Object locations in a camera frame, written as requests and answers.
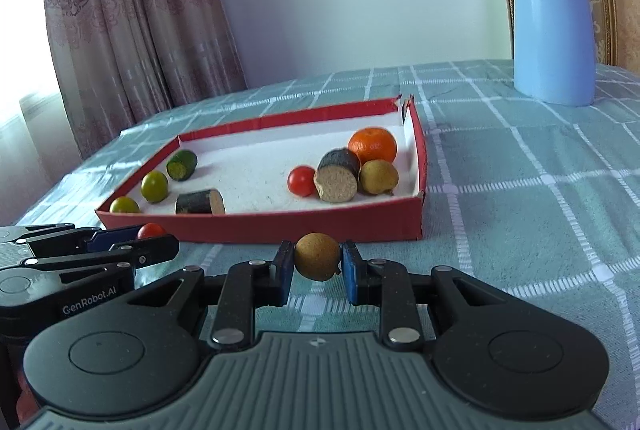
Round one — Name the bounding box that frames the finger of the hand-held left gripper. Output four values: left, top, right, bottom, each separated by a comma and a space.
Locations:
0, 234, 180, 280
0, 223, 140, 257

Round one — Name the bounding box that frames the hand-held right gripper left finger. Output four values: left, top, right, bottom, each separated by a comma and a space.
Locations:
122, 240, 296, 351

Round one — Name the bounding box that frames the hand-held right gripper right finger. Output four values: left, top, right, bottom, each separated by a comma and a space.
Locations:
341, 240, 516, 351

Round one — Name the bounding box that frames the green tomato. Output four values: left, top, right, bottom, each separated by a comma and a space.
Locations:
141, 170, 169, 203
109, 196, 141, 214

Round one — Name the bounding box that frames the brown longan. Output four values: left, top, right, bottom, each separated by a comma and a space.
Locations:
293, 233, 343, 282
359, 159, 400, 196

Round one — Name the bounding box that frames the dark sugarcane piece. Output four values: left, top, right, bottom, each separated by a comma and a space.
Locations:
175, 189, 226, 216
313, 148, 362, 203

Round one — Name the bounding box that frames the red cardboard box tray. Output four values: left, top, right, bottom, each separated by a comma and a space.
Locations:
95, 95, 428, 245

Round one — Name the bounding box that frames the green cucumber piece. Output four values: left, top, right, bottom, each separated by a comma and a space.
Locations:
166, 150, 198, 182

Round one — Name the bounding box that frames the orange mandarin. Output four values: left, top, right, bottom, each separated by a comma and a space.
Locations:
348, 127, 398, 164

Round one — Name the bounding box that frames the green checked tablecloth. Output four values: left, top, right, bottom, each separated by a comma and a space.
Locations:
0, 59, 640, 430

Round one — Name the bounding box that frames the white sheer curtain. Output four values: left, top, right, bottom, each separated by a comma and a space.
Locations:
0, 0, 83, 218

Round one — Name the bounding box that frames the brown patterned curtain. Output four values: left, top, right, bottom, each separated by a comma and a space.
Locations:
40, 0, 249, 161

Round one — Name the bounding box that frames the blue electric kettle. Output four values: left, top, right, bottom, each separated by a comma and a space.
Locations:
510, 0, 598, 107

